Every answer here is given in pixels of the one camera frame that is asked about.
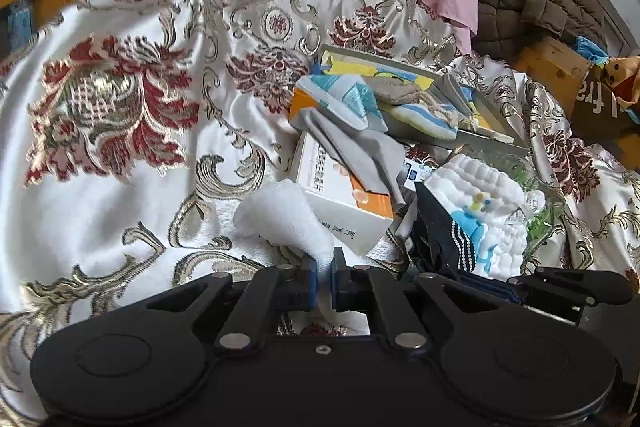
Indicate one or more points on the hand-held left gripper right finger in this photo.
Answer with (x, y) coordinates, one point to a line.
(342, 286)

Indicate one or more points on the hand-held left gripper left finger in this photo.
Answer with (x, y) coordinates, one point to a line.
(311, 283)

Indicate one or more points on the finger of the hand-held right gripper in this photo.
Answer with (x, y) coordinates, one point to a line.
(575, 286)

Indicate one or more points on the white sock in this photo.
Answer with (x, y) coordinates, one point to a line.
(280, 213)

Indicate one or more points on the dark navy sock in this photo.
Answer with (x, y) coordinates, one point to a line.
(440, 227)

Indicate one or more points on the white quilted baby bib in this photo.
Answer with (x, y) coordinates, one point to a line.
(480, 187)

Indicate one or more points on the grey tray box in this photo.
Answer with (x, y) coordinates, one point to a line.
(482, 140)

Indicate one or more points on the orange and white medicine box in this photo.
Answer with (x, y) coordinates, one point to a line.
(345, 203)

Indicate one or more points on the small blue white carton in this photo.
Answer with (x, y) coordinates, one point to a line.
(415, 172)

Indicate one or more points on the grey cloth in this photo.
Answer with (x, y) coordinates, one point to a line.
(361, 148)

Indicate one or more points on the dark brown printed box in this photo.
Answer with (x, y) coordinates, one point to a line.
(595, 104)

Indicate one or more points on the blue striped fabric pouch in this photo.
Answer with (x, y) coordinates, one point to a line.
(425, 119)

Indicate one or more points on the blue white patterned cloth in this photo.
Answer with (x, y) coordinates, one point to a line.
(340, 94)

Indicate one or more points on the floral satin bedspread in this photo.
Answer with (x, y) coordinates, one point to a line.
(125, 207)

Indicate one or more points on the beige fabric pouch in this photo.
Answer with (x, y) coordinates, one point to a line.
(395, 91)

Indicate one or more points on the tan cardboard box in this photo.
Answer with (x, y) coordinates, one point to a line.
(550, 67)

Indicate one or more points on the small blue plastic bag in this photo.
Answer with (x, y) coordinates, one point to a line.
(590, 48)

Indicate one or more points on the blue printed packet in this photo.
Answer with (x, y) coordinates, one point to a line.
(20, 24)

